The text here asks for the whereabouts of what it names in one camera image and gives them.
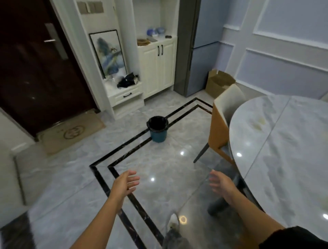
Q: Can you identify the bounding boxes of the person's grey trousers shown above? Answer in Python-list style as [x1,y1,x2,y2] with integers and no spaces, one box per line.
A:
[162,227,195,249]

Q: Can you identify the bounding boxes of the person's right hand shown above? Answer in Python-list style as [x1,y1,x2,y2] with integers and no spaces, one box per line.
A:
[209,169,241,206]

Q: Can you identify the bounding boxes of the grey marble dining table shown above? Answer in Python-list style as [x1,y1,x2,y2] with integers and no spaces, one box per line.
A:
[207,94,328,243]

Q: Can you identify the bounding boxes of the open brown cardboard box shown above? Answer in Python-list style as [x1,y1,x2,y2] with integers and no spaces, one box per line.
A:
[205,69,236,99]

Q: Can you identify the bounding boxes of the person's white shoe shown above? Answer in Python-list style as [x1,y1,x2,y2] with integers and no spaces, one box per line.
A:
[167,213,180,230]

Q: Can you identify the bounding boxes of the blue abstract framed painting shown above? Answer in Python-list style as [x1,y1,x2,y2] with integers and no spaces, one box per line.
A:
[89,29,128,79]

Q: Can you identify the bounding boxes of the grey refrigerator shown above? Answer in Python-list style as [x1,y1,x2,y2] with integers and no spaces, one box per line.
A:
[173,0,231,97]

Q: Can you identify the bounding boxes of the person's left forearm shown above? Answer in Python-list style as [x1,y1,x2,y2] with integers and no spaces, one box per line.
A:
[69,196,126,249]

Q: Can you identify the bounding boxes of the beige wall switch panel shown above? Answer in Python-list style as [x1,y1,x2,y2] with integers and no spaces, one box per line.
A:
[76,1,105,15]

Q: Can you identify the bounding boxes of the white cabinet with black handles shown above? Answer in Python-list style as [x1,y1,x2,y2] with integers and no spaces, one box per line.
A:
[137,37,178,100]

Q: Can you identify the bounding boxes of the dark brown door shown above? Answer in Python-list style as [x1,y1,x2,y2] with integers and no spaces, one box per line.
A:
[0,0,99,138]

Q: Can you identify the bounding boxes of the teal trash bin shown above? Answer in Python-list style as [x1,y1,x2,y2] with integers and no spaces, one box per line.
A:
[146,115,169,143]

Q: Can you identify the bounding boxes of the low white drawer bench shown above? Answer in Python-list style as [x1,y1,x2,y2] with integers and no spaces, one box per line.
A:
[104,81,145,120]

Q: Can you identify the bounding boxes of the person's left hand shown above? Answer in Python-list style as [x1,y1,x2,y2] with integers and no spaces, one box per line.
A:
[110,170,141,204]

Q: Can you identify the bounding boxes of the person's black shirt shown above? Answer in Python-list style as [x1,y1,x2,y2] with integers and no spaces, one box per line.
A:
[259,225,328,249]

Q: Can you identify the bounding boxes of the cream orange chair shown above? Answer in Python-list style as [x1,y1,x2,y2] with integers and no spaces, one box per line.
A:
[193,84,247,166]

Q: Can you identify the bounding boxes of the black bag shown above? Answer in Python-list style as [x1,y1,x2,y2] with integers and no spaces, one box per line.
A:
[117,72,139,90]

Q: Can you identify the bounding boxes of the person's right forearm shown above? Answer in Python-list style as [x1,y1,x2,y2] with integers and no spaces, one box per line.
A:
[229,194,286,239]

